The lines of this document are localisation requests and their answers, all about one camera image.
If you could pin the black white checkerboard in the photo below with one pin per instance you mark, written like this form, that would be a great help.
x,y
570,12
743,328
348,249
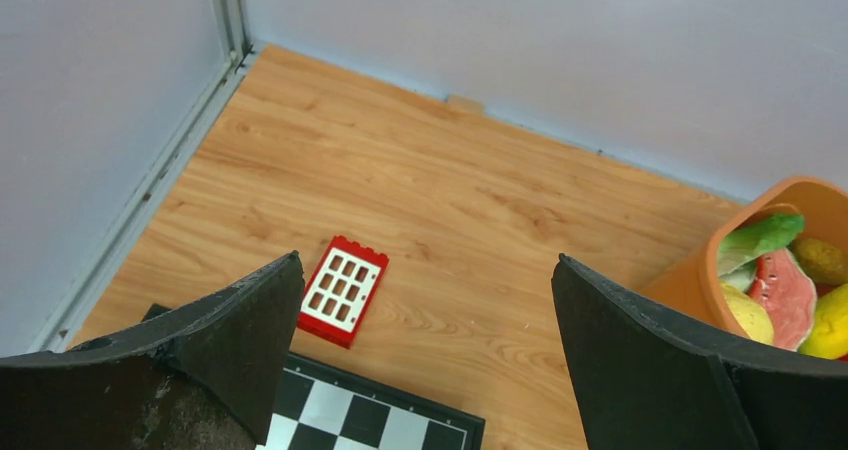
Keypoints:
x,y
322,407

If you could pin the green toy lettuce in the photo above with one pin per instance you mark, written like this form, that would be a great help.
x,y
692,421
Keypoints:
x,y
738,252

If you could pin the toy watermelon slice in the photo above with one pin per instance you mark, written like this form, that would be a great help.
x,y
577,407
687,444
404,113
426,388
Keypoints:
x,y
788,295

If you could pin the red toy window block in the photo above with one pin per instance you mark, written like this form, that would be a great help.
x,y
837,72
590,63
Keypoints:
x,y
340,291

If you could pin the yellow toy corn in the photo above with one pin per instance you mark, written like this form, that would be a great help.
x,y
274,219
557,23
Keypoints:
x,y
828,337

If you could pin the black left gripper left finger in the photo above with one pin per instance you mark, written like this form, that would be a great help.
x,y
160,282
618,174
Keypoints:
x,y
200,376

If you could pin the yellow toy pear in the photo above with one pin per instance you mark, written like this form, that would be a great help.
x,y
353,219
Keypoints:
x,y
749,314

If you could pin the brown toy potato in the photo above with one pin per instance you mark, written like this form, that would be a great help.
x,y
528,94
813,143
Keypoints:
x,y
823,262

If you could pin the orange plastic basket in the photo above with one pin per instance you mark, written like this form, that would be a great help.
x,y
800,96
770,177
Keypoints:
x,y
692,287

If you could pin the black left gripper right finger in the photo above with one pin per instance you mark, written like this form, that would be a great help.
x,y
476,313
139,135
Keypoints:
x,y
648,377

